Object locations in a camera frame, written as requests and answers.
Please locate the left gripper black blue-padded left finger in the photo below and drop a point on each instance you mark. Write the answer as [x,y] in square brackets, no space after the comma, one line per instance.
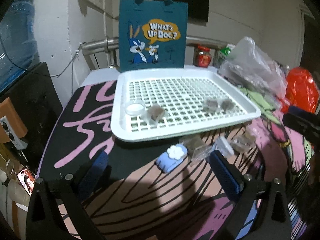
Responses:
[44,220]

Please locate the red plastic bag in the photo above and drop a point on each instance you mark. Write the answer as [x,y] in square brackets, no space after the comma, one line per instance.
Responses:
[301,91]

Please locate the clear plastic bag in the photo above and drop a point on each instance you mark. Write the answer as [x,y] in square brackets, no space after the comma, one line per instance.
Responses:
[247,65]

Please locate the brown snack cube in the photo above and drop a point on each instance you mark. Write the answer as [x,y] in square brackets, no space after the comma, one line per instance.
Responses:
[197,149]
[211,105]
[244,142]
[154,114]
[226,105]

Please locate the red-lidded glass jar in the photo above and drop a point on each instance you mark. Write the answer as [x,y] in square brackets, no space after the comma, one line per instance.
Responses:
[202,56]

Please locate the smartphone with lit screen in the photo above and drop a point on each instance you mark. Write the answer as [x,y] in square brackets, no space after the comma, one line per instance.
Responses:
[26,179]

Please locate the brown box with sockets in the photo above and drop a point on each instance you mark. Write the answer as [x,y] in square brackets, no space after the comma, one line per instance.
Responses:
[12,128]

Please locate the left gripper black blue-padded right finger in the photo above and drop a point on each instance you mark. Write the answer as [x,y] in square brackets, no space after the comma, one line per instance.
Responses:
[261,210]

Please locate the blue water jug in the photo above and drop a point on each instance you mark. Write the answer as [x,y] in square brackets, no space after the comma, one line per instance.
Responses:
[18,44]

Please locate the green white carton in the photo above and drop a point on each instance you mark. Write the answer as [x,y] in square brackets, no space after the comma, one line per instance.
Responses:
[221,54]

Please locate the steel bed rail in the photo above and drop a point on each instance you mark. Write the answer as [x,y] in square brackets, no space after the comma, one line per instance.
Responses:
[109,44]

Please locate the cartoon print bedsheet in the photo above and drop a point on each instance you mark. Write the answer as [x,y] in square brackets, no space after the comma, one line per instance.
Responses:
[134,199]

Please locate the teal cartoon tote bag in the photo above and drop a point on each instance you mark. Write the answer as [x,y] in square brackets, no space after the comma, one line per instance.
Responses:
[152,34]

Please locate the small white round container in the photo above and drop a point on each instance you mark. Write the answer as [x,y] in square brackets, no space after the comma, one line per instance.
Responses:
[135,107]

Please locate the white perforated plastic tray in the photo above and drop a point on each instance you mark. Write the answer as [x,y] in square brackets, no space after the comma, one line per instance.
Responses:
[181,92]

